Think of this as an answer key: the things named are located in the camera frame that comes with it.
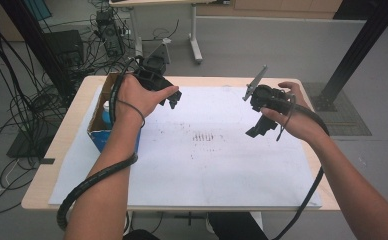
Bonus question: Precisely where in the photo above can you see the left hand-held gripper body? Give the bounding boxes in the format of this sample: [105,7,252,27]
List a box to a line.
[133,38,175,92]

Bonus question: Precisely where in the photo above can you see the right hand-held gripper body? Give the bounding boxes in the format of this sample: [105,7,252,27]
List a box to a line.
[242,64,295,114]

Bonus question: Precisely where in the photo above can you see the blue detergent bottle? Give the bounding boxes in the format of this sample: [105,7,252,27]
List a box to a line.
[101,100,113,129]

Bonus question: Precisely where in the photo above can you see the blue cardboard box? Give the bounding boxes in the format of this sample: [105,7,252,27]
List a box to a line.
[87,72,143,154]

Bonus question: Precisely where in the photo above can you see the person's left hand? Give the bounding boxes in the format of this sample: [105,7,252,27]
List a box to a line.
[115,73,180,129]

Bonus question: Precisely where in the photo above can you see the person's right hand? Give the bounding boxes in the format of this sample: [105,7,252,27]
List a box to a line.
[261,81,330,144]

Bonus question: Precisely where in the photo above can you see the white desk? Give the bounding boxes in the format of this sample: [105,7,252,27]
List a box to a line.
[108,0,231,69]

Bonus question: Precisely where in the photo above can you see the black computer tower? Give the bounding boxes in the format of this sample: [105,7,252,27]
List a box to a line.
[95,9,125,58]

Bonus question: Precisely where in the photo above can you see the white table mat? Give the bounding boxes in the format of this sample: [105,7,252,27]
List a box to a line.
[48,84,322,208]

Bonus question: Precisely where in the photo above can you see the grey floor mat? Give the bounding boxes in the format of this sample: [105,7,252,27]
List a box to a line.
[303,81,373,137]

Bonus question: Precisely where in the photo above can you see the black box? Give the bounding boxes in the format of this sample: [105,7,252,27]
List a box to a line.
[43,29,85,68]

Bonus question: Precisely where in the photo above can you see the person's dark trousers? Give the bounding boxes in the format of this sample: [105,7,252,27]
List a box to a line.
[123,211,270,240]

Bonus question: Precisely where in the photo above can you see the light wooden table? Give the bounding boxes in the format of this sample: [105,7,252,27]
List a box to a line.
[21,75,341,212]

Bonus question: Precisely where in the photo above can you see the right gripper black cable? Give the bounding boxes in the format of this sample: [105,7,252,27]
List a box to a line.
[271,94,330,240]

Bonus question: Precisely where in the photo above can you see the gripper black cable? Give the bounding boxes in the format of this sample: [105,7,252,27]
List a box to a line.
[271,94,330,240]
[55,56,146,231]

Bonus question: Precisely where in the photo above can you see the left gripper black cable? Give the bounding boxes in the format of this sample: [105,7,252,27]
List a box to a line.
[55,56,146,231]

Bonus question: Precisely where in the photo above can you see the black metal frame post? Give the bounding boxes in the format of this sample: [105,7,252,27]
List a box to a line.
[0,0,73,98]
[310,0,388,113]

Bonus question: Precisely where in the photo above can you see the black floor base plate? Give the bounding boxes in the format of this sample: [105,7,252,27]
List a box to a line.
[6,123,63,159]

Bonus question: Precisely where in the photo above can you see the tangle of black floor cables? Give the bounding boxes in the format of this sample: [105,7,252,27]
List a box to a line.
[0,0,140,216]

